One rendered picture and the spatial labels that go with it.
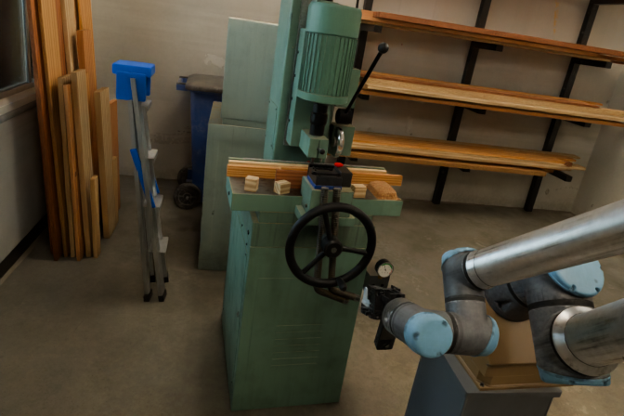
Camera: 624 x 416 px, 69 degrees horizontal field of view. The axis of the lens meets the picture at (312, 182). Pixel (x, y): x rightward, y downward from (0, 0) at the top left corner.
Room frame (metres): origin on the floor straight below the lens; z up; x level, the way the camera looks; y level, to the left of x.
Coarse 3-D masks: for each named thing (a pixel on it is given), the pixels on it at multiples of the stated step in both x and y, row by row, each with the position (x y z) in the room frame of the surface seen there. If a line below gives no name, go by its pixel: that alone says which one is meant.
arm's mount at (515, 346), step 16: (496, 320) 1.13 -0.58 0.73; (528, 320) 1.16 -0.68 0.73; (512, 336) 1.11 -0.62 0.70; (528, 336) 1.12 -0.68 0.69; (496, 352) 1.07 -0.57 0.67; (512, 352) 1.08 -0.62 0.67; (528, 352) 1.09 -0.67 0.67; (464, 368) 1.12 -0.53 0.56; (480, 368) 1.07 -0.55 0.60; (496, 368) 1.06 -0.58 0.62; (512, 368) 1.07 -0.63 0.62; (528, 368) 1.08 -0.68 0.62; (480, 384) 1.05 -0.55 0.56; (496, 384) 1.06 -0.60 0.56; (512, 384) 1.07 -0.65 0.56; (528, 384) 1.09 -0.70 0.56; (544, 384) 1.10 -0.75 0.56; (560, 384) 1.11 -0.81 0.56
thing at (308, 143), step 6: (306, 132) 1.62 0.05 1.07; (300, 138) 1.66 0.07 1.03; (306, 138) 1.57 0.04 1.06; (312, 138) 1.54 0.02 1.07; (318, 138) 1.55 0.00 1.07; (324, 138) 1.56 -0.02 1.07; (300, 144) 1.65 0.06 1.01; (306, 144) 1.56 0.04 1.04; (312, 144) 1.54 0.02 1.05; (318, 144) 1.54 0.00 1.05; (324, 144) 1.55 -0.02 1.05; (306, 150) 1.55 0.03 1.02; (312, 150) 1.54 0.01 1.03; (306, 156) 1.54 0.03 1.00; (312, 156) 1.54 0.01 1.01; (318, 156) 1.55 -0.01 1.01; (324, 156) 1.55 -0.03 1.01
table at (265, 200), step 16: (240, 192) 1.36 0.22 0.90; (256, 192) 1.38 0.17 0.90; (272, 192) 1.41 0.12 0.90; (368, 192) 1.55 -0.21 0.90; (240, 208) 1.36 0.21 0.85; (256, 208) 1.37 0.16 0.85; (272, 208) 1.39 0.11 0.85; (288, 208) 1.40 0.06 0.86; (368, 208) 1.48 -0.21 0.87; (384, 208) 1.50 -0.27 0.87; (400, 208) 1.52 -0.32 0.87; (352, 224) 1.37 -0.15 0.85
